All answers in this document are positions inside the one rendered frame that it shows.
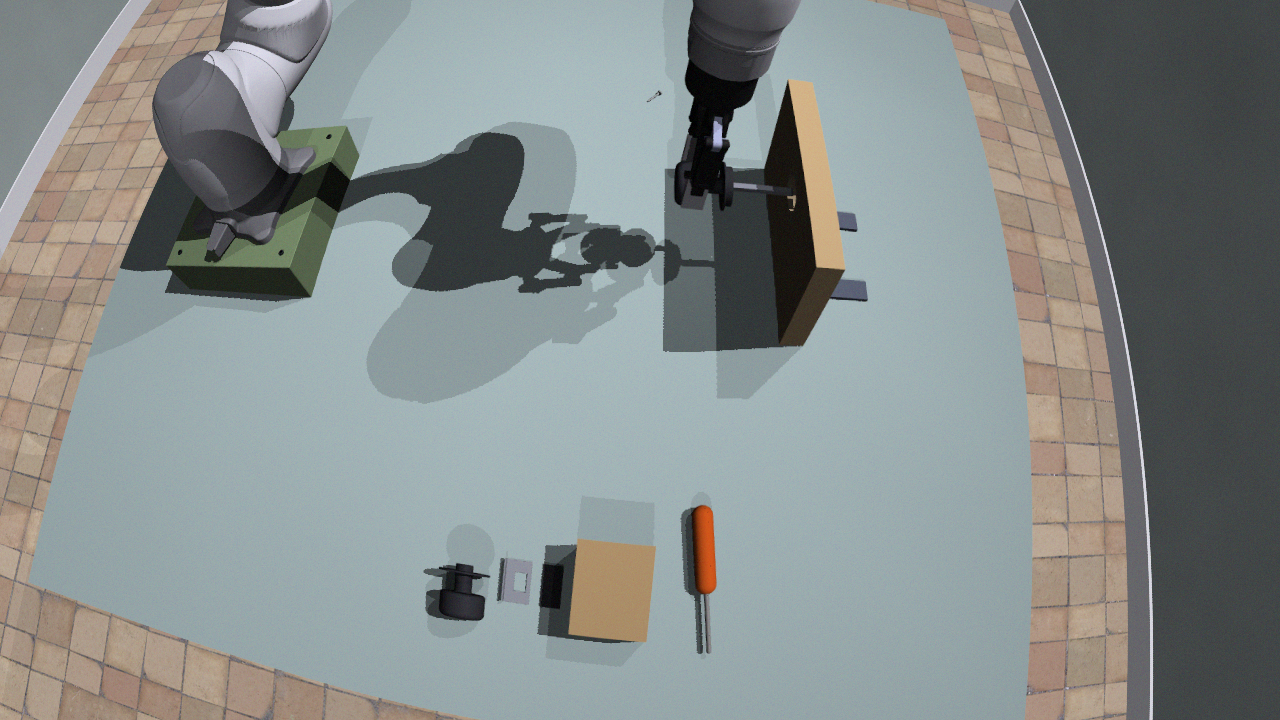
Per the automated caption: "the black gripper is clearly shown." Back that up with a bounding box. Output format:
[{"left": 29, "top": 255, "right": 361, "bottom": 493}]
[{"left": 681, "top": 59, "right": 759, "bottom": 210}]

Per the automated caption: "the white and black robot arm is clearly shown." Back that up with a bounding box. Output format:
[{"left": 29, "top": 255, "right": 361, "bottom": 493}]
[{"left": 152, "top": 0, "right": 801, "bottom": 258}]

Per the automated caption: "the black door knob with metal spindle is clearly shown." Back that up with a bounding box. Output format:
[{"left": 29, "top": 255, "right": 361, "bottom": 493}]
[{"left": 675, "top": 161, "right": 794, "bottom": 211}]

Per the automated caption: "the black rectangular block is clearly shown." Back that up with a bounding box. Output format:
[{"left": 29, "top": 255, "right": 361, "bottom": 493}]
[{"left": 540, "top": 564, "right": 564, "bottom": 609}]

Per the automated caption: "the orange-handled screwdriver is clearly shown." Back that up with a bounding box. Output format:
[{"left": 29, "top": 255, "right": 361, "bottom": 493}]
[{"left": 692, "top": 505, "right": 717, "bottom": 653}]

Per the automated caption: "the tan wooden door panel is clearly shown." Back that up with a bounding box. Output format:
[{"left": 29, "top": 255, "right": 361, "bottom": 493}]
[{"left": 764, "top": 79, "right": 845, "bottom": 346}]

